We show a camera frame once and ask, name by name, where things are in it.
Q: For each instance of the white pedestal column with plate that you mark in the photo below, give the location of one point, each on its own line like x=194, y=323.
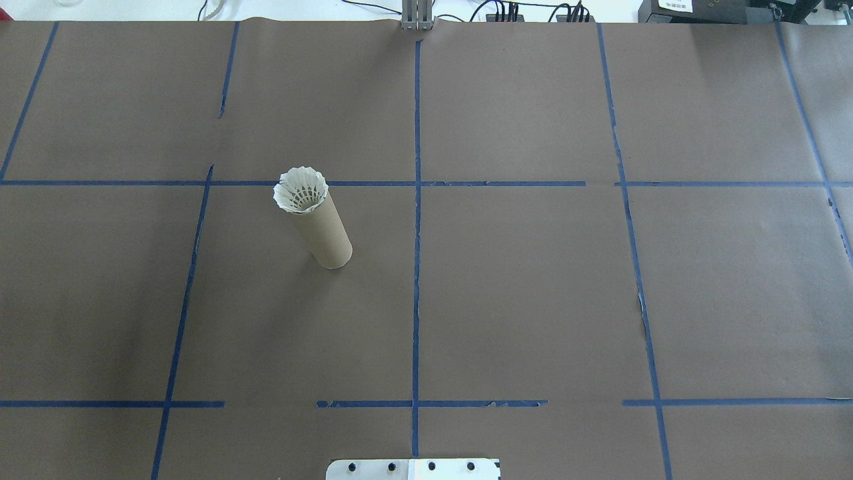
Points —
x=413, y=470

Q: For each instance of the aluminium profile post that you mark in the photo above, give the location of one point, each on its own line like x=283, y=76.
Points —
x=417, y=14

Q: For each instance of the black orange power strip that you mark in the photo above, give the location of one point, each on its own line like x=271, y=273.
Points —
x=503, y=14
x=574, y=14

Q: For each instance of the black computer box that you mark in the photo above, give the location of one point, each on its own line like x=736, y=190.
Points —
x=693, y=12

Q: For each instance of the brown cardboard tube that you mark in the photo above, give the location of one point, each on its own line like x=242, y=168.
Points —
x=326, y=236

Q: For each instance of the white feather shuttlecock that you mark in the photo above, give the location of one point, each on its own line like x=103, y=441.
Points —
x=301, y=190

